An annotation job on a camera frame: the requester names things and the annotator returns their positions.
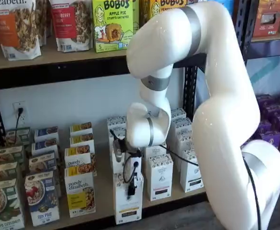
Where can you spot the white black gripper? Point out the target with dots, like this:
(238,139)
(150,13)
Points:
(132,163)

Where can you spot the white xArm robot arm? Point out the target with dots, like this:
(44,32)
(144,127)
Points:
(226,107)

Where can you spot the white box pink strip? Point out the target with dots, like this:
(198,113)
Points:
(154,152)
(160,179)

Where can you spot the wide wooden shelf board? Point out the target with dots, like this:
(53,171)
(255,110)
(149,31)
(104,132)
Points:
(102,167)

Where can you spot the purely elizabeth yellow box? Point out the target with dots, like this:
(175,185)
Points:
(82,140)
(80,191)
(81,128)
(76,155)

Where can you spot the blue flax cereal box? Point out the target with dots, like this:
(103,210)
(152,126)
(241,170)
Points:
(44,145)
(45,133)
(41,198)
(42,163)

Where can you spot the green apple cinnamon box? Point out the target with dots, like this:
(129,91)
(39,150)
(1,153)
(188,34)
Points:
(25,135)
(5,206)
(10,154)
(3,171)

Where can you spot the long wooden shelf board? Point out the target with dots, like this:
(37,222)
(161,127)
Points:
(58,57)

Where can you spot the green Bobo's apple pie box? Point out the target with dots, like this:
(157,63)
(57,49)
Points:
(111,26)

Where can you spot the plain green snack box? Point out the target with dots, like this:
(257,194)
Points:
(136,16)

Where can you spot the Bobo's peanut butter box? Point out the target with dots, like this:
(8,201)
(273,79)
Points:
(154,7)

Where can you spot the short wooden shelf board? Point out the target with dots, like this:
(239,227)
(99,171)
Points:
(269,37)

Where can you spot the orange brown snack box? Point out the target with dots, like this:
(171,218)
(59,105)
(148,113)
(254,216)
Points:
(266,14)

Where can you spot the red label granola bag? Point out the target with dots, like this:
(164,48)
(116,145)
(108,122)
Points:
(70,24)

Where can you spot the clear window granola bag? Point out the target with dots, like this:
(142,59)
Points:
(42,24)

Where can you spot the orange label granola bag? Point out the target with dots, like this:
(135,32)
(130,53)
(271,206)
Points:
(13,28)

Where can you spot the white wall outlet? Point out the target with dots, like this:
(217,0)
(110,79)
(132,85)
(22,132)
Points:
(23,119)

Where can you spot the black metal rack frame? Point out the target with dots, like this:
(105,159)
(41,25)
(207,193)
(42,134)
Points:
(58,75)

